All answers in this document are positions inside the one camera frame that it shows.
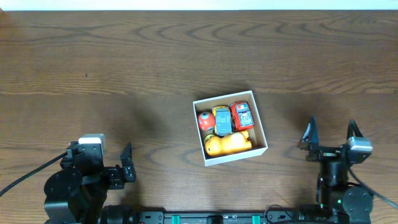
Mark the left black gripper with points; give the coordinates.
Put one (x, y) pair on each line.
(101, 169)

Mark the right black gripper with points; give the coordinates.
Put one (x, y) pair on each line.
(323, 152)

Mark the red ball toy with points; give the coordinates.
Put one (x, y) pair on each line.
(206, 121)

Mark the red toy fire truck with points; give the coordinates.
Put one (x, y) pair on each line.
(241, 115)

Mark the orange rubber dinosaur toy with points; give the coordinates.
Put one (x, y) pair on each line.
(229, 144)

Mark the grey yellow toy car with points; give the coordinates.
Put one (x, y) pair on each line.
(223, 122)

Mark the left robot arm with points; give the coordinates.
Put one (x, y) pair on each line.
(77, 193)

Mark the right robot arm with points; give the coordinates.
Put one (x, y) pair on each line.
(338, 199)

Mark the white cardboard box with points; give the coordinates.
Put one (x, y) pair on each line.
(256, 135)

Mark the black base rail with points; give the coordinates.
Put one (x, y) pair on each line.
(217, 217)

